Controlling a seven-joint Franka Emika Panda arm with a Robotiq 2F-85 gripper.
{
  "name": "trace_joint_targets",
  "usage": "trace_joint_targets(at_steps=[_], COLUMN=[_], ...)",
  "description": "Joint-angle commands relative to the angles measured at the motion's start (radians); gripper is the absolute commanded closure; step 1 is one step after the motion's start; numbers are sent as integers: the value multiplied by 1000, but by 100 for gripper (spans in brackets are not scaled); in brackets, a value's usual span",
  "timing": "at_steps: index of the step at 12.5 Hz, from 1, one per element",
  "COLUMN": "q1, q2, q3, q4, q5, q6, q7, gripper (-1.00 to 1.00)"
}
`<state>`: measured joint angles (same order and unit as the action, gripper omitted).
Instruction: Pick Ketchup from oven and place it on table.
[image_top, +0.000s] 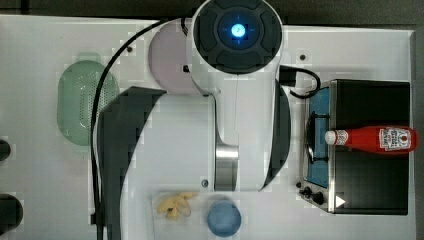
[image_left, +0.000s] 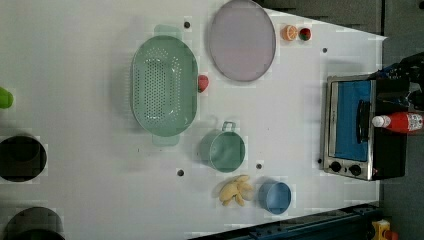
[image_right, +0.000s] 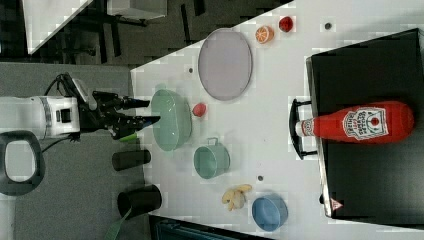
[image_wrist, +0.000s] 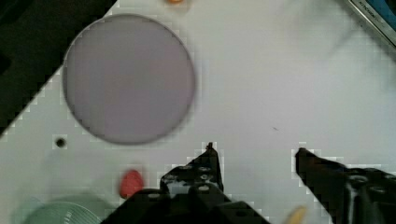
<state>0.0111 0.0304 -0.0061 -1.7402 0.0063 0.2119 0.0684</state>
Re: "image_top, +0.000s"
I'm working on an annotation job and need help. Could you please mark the black toaster oven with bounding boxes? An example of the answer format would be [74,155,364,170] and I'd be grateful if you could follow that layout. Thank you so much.
[297,79,410,215]

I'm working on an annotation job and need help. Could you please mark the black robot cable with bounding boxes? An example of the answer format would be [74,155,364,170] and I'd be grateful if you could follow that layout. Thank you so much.
[89,18,174,240]

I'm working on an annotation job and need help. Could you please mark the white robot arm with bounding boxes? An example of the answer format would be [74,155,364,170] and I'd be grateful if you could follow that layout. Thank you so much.
[92,0,291,240]

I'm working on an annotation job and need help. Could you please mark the oven door handle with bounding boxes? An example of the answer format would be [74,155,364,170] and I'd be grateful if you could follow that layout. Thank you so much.
[306,111,330,164]

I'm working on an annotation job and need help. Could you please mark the red plush ketchup bottle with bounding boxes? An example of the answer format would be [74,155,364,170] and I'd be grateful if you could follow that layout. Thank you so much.
[325,126,419,155]

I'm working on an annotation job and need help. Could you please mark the lilac oval plate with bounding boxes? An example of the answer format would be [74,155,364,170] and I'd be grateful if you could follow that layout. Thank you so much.
[148,19,198,94]

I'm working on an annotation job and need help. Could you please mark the black cup near edge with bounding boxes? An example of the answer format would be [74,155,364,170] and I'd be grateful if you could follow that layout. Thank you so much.
[0,194,23,235]

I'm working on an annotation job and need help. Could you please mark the green perforated colander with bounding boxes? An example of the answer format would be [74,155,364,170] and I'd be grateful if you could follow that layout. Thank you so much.
[57,52,105,146]

